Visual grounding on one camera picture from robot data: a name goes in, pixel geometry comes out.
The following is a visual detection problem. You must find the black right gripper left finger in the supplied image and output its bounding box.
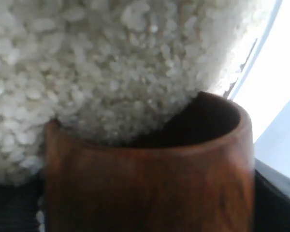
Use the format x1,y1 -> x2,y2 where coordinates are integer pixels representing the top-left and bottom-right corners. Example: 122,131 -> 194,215
0,178 -> 44,232

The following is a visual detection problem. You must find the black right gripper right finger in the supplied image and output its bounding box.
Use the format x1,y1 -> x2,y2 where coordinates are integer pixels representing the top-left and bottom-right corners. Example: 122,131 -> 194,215
254,161 -> 290,232

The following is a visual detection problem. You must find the round steel tray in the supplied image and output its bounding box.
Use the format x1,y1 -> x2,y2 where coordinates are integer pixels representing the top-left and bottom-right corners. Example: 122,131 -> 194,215
223,0 -> 283,101

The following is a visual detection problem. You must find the rice heap in tray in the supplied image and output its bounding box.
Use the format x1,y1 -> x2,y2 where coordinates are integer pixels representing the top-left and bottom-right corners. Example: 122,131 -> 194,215
0,0 -> 278,187

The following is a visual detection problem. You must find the brown wooden cup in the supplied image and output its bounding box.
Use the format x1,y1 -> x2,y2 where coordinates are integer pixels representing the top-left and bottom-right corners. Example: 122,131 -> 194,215
44,92 -> 255,232

